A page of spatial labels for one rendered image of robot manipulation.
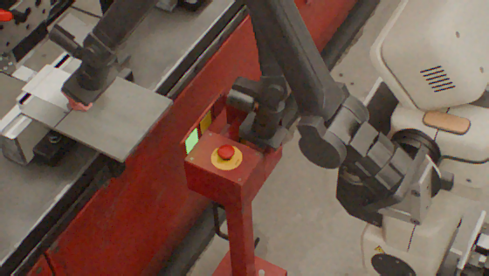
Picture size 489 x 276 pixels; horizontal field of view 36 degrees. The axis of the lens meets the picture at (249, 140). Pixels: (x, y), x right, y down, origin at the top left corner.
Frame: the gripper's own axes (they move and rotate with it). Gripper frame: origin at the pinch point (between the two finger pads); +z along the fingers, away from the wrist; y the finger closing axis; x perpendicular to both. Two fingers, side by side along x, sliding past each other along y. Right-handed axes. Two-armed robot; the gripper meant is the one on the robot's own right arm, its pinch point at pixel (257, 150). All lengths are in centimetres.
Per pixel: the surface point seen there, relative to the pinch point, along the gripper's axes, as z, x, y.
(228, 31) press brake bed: -4.5, -26.8, 23.3
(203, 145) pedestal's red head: -4.2, 8.8, 10.8
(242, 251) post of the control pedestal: 37.6, 6.0, -6.3
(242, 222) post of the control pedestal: 22.7, 6.5, -3.7
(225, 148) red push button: -8.5, 9.5, 5.0
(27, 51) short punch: -29, 26, 46
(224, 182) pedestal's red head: -4.4, 15.0, 1.6
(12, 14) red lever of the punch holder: -47, 32, 43
